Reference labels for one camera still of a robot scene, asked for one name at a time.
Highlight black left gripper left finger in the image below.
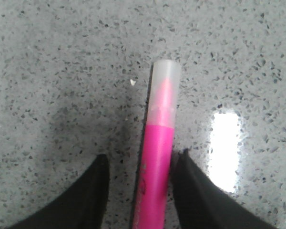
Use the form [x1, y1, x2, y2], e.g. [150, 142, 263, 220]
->
[9, 154, 110, 229]

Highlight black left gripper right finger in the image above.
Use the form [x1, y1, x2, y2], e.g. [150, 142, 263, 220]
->
[172, 149, 273, 229]

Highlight pink highlighter pen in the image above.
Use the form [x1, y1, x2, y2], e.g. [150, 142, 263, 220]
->
[132, 60, 181, 229]

